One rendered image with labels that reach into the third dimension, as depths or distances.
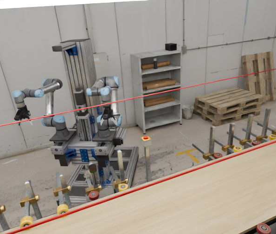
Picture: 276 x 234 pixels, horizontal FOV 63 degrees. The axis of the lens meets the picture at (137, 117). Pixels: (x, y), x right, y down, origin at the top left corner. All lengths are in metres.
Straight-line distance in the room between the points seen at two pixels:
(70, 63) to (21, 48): 1.83
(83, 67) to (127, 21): 2.19
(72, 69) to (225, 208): 1.91
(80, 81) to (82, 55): 0.27
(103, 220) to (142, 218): 0.28
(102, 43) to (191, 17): 1.91
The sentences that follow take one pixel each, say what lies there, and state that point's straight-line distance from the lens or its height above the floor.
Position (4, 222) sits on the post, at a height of 0.83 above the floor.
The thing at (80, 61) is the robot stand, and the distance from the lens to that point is 2.48.
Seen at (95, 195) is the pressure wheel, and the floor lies 0.91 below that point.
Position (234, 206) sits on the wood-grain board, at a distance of 1.91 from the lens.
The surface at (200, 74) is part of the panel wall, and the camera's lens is 5.44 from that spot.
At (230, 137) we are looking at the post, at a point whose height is 0.96.
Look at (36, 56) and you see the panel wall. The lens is 4.26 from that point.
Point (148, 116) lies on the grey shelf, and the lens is 5.03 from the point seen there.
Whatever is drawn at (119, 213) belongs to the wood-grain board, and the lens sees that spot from 1.82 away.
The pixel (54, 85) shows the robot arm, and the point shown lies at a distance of 2.54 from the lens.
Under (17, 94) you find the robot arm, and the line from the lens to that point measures 2.35.
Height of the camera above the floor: 2.23
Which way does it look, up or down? 24 degrees down
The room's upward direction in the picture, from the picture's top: 5 degrees counter-clockwise
